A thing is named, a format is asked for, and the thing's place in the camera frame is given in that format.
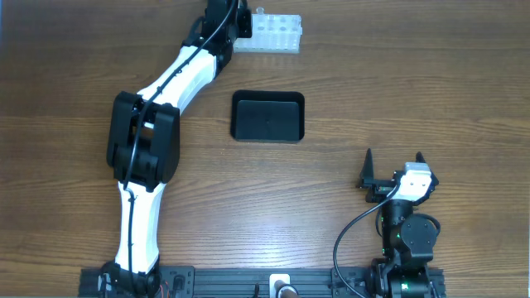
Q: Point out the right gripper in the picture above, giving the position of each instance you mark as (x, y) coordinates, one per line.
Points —
(379, 188)

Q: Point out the clear test tube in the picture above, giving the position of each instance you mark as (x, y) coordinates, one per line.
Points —
(260, 11)

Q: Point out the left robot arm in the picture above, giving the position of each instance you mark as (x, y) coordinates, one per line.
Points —
(143, 223)

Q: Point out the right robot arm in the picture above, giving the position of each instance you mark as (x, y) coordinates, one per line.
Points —
(414, 236)

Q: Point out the black tray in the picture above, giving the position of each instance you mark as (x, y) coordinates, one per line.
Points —
(267, 120)

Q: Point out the white test tube rack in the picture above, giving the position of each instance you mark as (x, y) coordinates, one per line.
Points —
(273, 39)

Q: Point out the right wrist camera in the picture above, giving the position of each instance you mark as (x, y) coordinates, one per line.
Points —
(414, 182)

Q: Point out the mounting rail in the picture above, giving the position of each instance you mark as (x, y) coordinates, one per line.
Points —
(232, 281)

